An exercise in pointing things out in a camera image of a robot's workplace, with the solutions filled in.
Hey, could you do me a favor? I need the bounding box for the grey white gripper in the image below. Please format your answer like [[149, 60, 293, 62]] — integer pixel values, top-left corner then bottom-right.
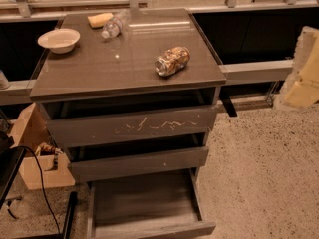
[[273, 26, 319, 111]]

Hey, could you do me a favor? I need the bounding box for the grey drawer cabinet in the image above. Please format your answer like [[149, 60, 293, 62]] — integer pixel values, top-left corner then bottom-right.
[[29, 7, 227, 184]]

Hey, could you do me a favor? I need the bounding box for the bottom grey drawer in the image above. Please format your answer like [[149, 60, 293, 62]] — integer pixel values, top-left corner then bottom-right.
[[87, 169, 215, 239]]

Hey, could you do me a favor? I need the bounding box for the grey drawer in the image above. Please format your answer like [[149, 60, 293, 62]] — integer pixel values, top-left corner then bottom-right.
[[87, 169, 215, 239], [47, 106, 217, 148], [68, 146, 208, 182]]

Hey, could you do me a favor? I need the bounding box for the top grey drawer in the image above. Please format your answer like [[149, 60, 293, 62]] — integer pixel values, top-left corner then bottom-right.
[[47, 106, 217, 148]]

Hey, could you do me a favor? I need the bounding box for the middle grey drawer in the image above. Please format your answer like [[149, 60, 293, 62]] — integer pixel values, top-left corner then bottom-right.
[[68, 146, 208, 182]]

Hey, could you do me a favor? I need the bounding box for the clear plastic water bottle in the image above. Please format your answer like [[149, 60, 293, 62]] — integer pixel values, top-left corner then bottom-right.
[[102, 10, 130, 39]]

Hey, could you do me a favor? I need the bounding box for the yellow sponge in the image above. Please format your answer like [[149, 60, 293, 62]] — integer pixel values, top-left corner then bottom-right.
[[88, 13, 113, 29]]

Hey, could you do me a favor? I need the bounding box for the white bowl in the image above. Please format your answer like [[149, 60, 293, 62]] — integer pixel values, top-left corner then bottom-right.
[[38, 29, 81, 54]]

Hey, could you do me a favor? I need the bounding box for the black floor stand bar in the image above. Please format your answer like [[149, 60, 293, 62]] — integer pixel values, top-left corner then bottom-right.
[[62, 191, 78, 239]]

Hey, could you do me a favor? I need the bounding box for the cardboard box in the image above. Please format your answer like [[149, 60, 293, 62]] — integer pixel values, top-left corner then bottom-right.
[[9, 103, 75, 190]]

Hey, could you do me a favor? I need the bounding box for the black equipment at left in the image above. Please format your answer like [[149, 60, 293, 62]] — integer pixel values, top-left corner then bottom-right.
[[0, 131, 26, 209]]

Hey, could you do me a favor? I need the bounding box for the black cable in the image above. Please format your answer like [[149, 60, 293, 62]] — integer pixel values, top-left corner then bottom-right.
[[13, 145, 63, 237]]

